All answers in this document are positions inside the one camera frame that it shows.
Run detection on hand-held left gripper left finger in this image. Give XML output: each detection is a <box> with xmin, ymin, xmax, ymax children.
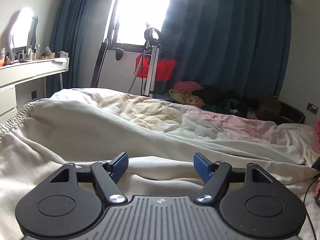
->
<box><xmin>50</xmin><ymin>152</ymin><xmax>128</xmax><ymax>204</ymax></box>

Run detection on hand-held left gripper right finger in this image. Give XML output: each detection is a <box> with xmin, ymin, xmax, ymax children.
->
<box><xmin>193</xmin><ymin>152</ymin><xmax>274</xmax><ymax>204</ymax></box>

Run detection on cream pants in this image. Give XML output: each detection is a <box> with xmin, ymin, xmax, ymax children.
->
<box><xmin>0</xmin><ymin>99</ymin><xmax>319</xmax><ymax>240</ymax></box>

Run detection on pile of mixed clothes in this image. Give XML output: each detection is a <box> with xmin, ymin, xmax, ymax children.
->
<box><xmin>169</xmin><ymin>81</ymin><xmax>260</xmax><ymax>120</ymax></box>

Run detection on pastel bed blanket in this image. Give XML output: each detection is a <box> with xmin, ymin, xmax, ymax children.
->
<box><xmin>49</xmin><ymin>87</ymin><xmax>320</xmax><ymax>170</ymax></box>

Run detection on dark sofa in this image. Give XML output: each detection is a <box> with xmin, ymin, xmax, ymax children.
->
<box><xmin>240</xmin><ymin>97</ymin><xmax>306</xmax><ymax>125</ymax></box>

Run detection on garment steamer stand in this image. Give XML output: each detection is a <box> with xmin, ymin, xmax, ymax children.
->
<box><xmin>127</xmin><ymin>22</ymin><xmax>163</xmax><ymax>98</ymax></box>

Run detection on red garment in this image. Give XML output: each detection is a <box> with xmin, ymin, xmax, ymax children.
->
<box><xmin>136</xmin><ymin>52</ymin><xmax>177</xmax><ymax>81</ymax></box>

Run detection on black oval object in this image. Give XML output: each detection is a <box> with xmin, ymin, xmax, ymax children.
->
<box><xmin>113</xmin><ymin>47</ymin><xmax>124</xmax><ymax>61</ymax></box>

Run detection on blue curtain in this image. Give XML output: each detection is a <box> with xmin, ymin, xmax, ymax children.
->
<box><xmin>46</xmin><ymin>0</ymin><xmax>123</xmax><ymax>90</ymax></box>
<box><xmin>160</xmin><ymin>0</ymin><xmax>293</xmax><ymax>105</ymax></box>

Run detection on white dressing table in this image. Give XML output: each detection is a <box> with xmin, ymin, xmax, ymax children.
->
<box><xmin>0</xmin><ymin>57</ymin><xmax>70</xmax><ymax>123</ymax></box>

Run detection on row of cosmetic bottles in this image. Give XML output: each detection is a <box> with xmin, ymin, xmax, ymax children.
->
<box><xmin>11</xmin><ymin>44</ymin><xmax>42</xmax><ymax>61</ymax></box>

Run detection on dark framed window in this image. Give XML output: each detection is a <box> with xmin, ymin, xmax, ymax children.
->
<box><xmin>106</xmin><ymin>0</ymin><xmax>175</xmax><ymax>53</ymax></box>

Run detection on wavy lit mirror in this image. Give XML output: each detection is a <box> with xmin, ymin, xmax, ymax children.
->
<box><xmin>7</xmin><ymin>7</ymin><xmax>39</xmax><ymax>53</ymax></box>

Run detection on black cable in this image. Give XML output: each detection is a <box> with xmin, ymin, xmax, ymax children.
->
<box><xmin>303</xmin><ymin>174</ymin><xmax>320</xmax><ymax>240</ymax></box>

